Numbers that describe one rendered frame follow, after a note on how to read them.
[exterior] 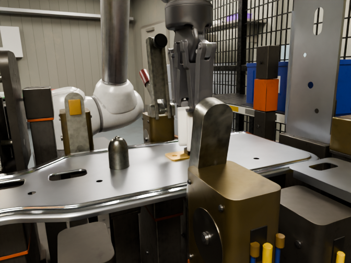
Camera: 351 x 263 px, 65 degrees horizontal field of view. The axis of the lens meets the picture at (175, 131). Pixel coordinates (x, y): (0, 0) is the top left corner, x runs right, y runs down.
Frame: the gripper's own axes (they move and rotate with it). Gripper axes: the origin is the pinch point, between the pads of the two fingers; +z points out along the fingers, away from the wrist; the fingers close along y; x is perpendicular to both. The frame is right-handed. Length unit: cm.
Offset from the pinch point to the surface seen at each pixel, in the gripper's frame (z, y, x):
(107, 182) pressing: 4.7, 5.8, -15.7
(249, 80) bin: -5.8, -31.9, 37.4
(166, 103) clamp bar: -3.0, -13.4, 0.8
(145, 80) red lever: -7.8, -22.0, -0.8
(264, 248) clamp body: 5.2, 25.5, -5.5
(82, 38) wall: -86, -686, 49
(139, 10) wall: -152, -659, 189
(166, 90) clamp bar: -5.8, -13.6, 1.0
